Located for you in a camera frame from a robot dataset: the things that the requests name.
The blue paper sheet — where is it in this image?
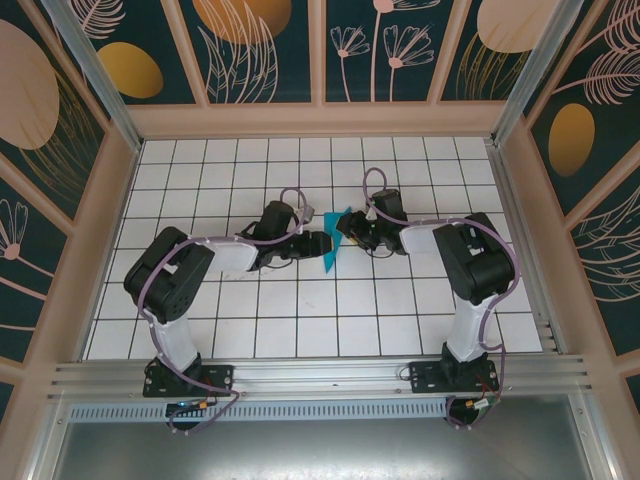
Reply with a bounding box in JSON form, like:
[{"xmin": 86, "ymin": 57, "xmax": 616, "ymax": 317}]
[{"xmin": 322, "ymin": 205, "xmax": 355, "ymax": 275}]

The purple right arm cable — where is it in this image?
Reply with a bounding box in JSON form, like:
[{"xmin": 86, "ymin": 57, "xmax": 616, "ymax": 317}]
[{"xmin": 362, "ymin": 167, "xmax": 524, "ymax": 431}]

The grey metal sheet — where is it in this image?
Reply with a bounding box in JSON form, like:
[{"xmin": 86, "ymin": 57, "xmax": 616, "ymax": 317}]
[{"xmin": 49, "ymin": 394, "xmax": 596, "ymax": 480}]

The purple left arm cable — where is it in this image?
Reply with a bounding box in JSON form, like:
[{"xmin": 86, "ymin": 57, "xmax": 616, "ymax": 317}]
[{"xmin": 137, "ymin": 187, "xmax": 311, "ymax": 435}]

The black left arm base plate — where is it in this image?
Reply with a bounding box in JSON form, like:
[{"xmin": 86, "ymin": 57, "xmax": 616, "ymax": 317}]
[{"xmin": 143, "ymin": 363, "xmax": 236, "ymax": 399}]

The aluminium side rail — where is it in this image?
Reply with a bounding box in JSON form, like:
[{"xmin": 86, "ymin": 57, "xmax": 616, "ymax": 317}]
[{"xmin": 483, "ymin": 139, "xmax": 569, "ymax": 354}]

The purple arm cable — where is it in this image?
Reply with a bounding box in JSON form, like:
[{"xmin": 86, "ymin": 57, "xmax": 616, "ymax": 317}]
[
  {"xmin": 137, "ymin": 187, "xmax": 311, "ymax": 435},
  {"xmin": 362, "ymin": 167, "xmax": 524, "ymax": 431}
]

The aluminium mounting rail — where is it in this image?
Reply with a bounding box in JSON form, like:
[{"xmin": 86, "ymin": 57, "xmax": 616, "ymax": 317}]
[{"xmin": 47, "ymin": 353, "xmax": 594, "ymax": 401}]

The grey slotted cable duct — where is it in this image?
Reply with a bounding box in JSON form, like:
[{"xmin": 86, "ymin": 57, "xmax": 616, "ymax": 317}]
[{"xmin": 67, "ymin": 399, "xmax": 451, "ymax": 424}]

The small circuit board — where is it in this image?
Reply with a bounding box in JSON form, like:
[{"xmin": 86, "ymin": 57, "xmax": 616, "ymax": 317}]
[
  {"xmin": 462, "ymin": 394, "xmax": 502, "ymax": 416},
  {"xmin": 164, "ymin": 398, "xmax": 219, "ymax": 419}
]

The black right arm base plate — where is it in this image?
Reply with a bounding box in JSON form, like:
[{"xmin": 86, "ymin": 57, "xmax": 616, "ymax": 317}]
[{"xmin": 408, "ymin": 359, "xmax": 501, "ymax": 396}]

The aluminium frame post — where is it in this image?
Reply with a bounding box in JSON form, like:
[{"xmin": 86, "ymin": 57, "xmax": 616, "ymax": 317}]
[
  {"xmin": 492, "ymin": 0, "xmax": 589, "ymax": 146},
  {"xmin": 39, "ymin": 0, "xmax": 144, "ymax": 151}
]

